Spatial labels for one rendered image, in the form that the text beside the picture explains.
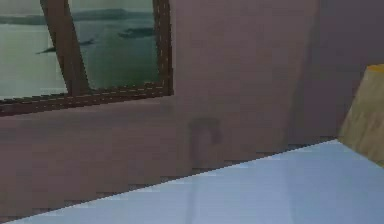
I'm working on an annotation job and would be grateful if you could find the brown framed window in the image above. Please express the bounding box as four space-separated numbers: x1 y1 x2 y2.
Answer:
0 0 175 118

